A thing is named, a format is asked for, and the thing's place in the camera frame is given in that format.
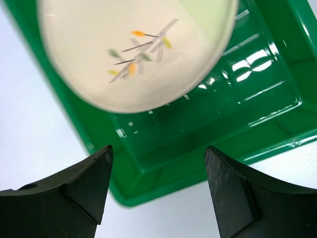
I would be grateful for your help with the cream plate green section front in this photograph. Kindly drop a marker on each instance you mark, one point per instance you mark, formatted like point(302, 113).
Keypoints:
point(130, 56)

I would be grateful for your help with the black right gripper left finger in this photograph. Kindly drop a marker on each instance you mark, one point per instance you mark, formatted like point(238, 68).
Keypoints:
point(67, 204)

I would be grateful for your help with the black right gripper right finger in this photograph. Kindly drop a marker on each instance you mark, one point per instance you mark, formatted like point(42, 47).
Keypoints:
point(251, 204)

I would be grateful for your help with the green plastic bin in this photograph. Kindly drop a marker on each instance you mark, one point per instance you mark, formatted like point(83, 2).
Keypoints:
point(259, 100)

